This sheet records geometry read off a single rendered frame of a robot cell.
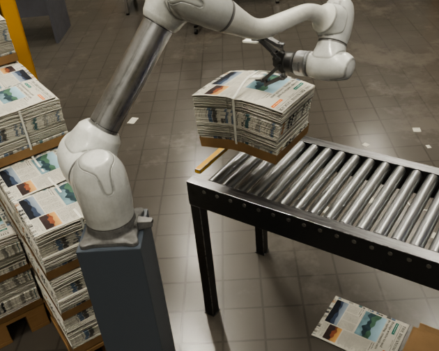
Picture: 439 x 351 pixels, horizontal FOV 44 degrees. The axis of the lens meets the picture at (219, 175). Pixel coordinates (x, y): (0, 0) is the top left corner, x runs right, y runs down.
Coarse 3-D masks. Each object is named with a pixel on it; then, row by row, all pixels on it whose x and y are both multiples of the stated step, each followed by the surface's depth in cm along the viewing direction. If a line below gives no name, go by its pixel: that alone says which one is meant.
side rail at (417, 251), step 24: (192, 192) 231; (216, 192) 223; (240, 192) 220; (240, 216) 222; (264, 216) 214; (288, 216) 206; (312, 216) 204; (312, 240) 206; (336, 240) 199; (360, 240) 193; (384, 240) 190; (384, 264) 192; (408, 264) 186; (432, 264) 181
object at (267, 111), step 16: (288, 80) 217; (256, 96) 205; (272, 96) 205; (288, 96) 206; (304, 96) 209; (256, 112) 202; (272, 112) 198; (288, 112) 201; (304, 112) 218; (256, 128) 206; (272, 128) 202; (288, 128) 209; (304, 128) 224; (256, 144) 209; (272, 144) 205
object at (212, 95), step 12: (228, 72) 232; (240, 72) 229; (252, 72) 225; (216, 84) 220; (228, 84) 218; (240, 84) 216; (192, 96) 216; (204, 96) 213; (216, 96) 209; (204, 108) 216; (216, 108) 212; (204, 120) 218; (216, 120) 215; (228, 120) 212; (204, 132) 221; (216, 132) 217; (228, 132) 214
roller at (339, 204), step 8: (368, 160) 231; (360, 168) 228; (368, 168) 228; (360, 176) 223; (352, 184) 219; (360, 184) 221; (344, 192) 214; (352, 192) 216; (336, 200) 211; (344, 200) 211; (328, 208) 208; (336, 208) 207; (344, 208) 211; (328, 216) 203; (336, 216) 205
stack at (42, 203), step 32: (32, 160) 249; (0, 192) 242; (32, 192) 227; (64, 192) 225; (32, 224) 209; (64, 224) 208; (32, 256) 237; (64, 256) 214; (64, 288) 222; (64, 320) 229; (96, 320) 239
